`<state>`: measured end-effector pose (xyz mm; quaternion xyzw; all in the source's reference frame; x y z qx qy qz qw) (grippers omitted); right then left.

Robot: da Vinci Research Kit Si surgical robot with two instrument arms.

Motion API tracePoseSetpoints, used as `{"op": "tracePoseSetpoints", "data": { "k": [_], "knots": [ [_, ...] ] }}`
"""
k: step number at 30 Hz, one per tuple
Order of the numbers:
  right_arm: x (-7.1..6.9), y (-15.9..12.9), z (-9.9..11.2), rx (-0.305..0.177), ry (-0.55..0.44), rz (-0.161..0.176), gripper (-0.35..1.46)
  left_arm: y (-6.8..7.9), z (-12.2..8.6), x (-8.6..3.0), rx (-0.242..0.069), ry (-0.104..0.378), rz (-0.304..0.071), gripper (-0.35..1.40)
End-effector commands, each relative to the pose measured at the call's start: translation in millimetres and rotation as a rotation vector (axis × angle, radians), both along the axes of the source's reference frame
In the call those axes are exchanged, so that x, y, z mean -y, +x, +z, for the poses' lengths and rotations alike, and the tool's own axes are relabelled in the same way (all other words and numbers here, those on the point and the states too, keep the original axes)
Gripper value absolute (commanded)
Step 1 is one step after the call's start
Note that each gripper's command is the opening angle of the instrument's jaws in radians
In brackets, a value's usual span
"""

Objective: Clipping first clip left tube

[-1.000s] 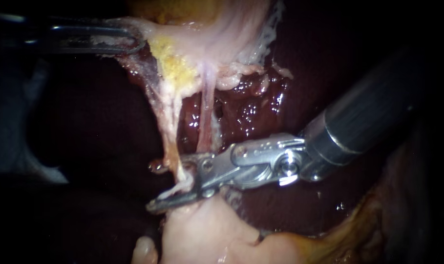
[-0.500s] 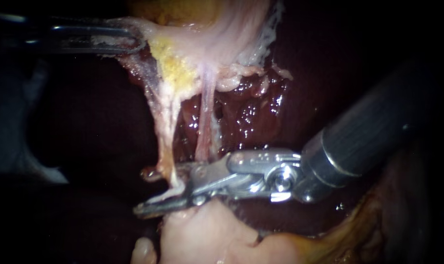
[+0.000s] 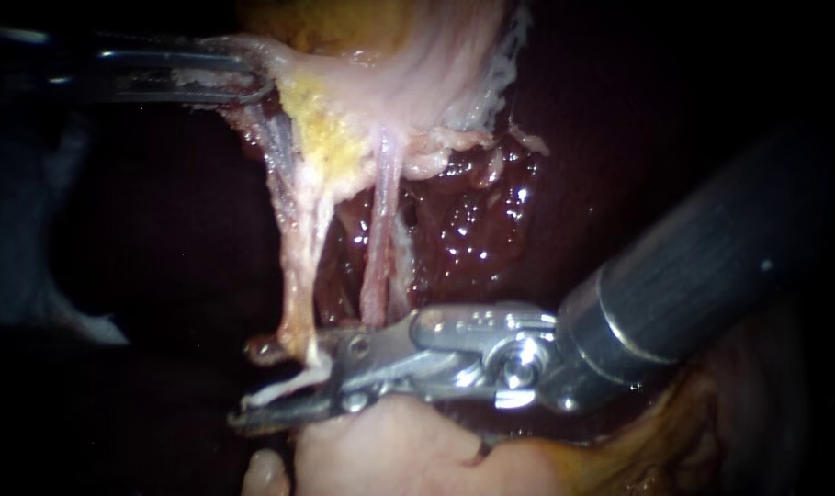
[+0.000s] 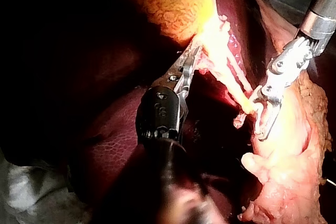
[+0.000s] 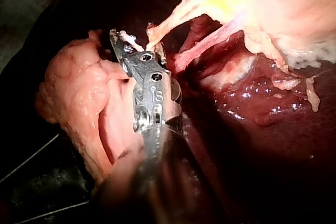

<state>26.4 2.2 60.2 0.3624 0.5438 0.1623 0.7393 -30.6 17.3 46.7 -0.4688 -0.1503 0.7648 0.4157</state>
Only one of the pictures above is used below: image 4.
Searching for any right arm instrument jaw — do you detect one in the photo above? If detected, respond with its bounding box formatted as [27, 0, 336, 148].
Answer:
[258, 95, 284, 141]
[248, 85, 266, 111]

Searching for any left arm instrument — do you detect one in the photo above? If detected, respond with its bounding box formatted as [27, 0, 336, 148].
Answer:
[135, 73, 189, 146]

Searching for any left arm instrument jaw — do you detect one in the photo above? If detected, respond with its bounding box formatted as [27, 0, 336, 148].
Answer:
[173, 47, 204, 98]
[167, 46, 202, 78]

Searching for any right arm instrument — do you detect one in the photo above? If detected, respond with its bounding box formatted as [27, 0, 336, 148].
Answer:
[262, 10, 336, 102]

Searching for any gallbladder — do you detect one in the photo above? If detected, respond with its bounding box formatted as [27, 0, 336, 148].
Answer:
[122, 0, 232, 77]

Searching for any thin tube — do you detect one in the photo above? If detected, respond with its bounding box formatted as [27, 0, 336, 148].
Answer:
[207, 37, 256, 115]
[226, 48, 255, 95]

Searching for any pale fatty tissue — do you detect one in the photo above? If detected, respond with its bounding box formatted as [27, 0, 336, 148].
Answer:
[233, 111, 249, 130]
[237, 70, 333, 224]

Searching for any dark red liver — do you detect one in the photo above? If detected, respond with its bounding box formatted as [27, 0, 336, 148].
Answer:
[65, 0, 302, 224]

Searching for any white cloth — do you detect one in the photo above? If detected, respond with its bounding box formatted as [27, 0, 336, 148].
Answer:
[0, 147, 92, 224]

